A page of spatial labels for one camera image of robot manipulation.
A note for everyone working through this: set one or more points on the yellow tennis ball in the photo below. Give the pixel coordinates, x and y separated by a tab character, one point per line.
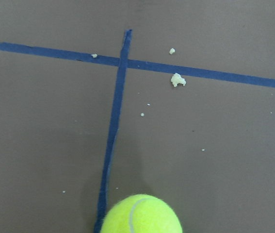
141	213

